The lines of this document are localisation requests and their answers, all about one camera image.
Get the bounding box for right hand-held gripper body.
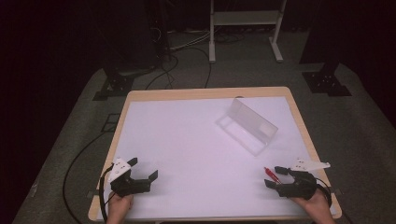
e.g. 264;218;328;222
275;157;332;201

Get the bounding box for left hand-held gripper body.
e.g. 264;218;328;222
106;158;152;198

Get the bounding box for red pen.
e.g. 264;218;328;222
263;166;283;185

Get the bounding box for clear plastic pencil box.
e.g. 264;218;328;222
215;97;279;158

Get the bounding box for person's left hand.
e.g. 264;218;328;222
106;191;135;224

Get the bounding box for person's right hand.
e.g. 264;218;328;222
290;188;337;224

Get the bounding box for white table mat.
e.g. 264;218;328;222
96;95;338;221

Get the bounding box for black stand base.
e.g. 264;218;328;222
92;70;135;102
301;61;353;98

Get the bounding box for light wooden table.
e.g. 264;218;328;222
88;86;343;222

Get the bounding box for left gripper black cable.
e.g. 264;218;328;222
98;163;116;224

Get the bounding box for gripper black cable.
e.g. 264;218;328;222
313;176;333;208
98;163;116;224

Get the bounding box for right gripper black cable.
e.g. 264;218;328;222
313;176;333;208

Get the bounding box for black square floor frame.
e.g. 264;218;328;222
100;113;121;133

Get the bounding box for long black floor cable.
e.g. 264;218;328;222
62;130;110;224

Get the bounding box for black looped floor cable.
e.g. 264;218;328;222
144;53;180;91

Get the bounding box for thin black floor cable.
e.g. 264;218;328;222
186;46;213;90

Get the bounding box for white floor cables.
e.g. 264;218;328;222
167;29;213;52

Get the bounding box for white metal stand frame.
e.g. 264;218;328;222
208;0;288;64

